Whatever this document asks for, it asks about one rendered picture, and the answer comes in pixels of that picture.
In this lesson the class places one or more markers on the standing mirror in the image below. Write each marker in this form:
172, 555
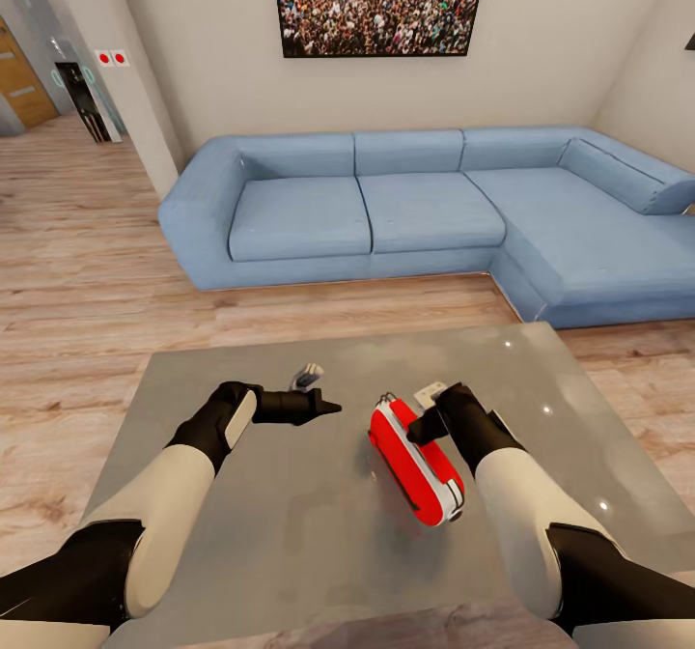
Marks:
76, 78

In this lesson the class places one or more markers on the picture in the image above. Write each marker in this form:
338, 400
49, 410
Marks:
376, 28

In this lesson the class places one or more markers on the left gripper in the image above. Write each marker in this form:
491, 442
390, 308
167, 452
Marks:
297, 408

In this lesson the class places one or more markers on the radio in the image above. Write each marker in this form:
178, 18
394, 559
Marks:
429, 482

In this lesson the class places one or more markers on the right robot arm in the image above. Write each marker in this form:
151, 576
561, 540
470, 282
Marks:
564, 566

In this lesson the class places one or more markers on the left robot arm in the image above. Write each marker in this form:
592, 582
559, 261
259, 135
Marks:
119, 562

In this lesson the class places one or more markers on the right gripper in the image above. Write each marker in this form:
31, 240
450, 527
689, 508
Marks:
422, 430

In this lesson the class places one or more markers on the coffee table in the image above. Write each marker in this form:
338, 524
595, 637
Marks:
304, 526

